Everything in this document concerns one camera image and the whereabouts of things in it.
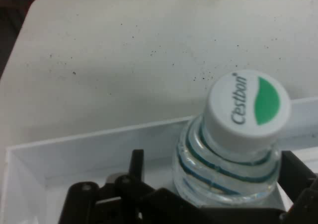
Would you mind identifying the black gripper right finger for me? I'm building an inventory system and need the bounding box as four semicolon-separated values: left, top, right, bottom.
276;150;318;224

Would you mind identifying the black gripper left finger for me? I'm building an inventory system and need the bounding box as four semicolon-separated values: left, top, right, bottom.
61;149;157;224

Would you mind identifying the Cestbon water bottle green label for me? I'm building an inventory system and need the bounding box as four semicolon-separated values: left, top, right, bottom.
172;71;292;209

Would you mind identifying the white blue ByteDance cardboard box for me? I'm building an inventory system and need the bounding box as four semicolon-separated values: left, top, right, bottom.
4;96;318;224

